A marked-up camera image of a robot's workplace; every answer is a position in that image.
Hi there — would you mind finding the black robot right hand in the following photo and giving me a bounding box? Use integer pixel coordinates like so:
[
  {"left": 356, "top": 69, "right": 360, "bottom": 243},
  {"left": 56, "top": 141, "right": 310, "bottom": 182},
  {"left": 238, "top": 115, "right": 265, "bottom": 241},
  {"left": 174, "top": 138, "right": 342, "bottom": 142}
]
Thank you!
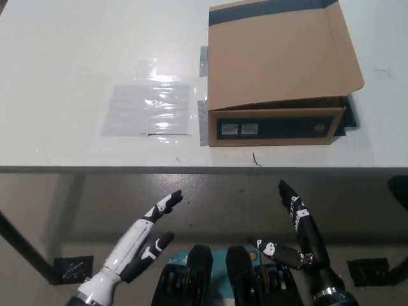
[{"left": 247, "top": 179, "right": 336, "bottom": 277}]

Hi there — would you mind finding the brown cardboard box with lid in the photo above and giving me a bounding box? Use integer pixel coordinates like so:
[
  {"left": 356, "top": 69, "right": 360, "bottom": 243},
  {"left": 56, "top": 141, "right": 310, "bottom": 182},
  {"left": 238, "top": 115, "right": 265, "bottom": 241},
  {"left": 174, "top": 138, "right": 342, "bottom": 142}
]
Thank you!
[{"left": 207, "top": 0, "right": 365, "bottom": 149}]

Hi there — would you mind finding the clear plastic covered paper sheet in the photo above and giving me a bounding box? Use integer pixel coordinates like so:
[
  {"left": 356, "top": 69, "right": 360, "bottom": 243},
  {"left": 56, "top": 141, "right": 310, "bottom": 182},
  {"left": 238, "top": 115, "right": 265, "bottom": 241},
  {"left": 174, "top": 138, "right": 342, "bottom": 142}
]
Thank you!
[{"left": 101, "top": 57, "right": 208, "bottom": 138}]

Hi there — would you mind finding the black metal table leg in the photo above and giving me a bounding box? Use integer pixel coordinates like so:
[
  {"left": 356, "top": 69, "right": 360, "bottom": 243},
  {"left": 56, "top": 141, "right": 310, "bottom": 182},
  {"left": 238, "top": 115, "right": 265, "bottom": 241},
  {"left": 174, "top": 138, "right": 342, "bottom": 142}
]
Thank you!
[{"left": 0, "top": 208, "right": 63, "bottom": 286}]

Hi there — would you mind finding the black floor tape patch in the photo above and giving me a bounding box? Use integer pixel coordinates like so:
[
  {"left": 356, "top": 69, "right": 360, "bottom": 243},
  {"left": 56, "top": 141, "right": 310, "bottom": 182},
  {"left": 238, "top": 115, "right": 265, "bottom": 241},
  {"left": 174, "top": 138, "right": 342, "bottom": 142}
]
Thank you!
[
  {"left": 52, "top": 255, "right": 95, "bottom": 286},
  {"left": 346, "top": 257, "right": 391, "bottom": 287}
]

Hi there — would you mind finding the short gray tape strip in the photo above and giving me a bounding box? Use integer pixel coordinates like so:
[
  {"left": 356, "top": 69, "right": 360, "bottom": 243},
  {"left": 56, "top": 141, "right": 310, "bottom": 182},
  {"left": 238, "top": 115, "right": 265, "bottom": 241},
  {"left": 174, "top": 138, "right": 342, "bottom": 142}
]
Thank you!
[{"left": 200, "top": 45, "right": 210, "bottom": 78}]

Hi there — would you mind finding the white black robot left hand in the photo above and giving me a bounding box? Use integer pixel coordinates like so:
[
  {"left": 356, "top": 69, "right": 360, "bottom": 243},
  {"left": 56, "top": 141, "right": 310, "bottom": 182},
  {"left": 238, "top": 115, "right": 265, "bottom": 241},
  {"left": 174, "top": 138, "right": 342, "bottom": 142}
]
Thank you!
[{"left": 103, "top": 189, "right": 184, "bottom": 284}]

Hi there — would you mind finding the black teal robot torso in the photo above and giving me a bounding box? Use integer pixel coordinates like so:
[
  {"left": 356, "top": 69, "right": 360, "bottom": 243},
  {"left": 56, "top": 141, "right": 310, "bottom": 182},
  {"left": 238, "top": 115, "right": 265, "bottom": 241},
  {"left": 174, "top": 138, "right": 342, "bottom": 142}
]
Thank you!
[{"left": 152, "top": 244, "right": 316, "bottom": 306}]

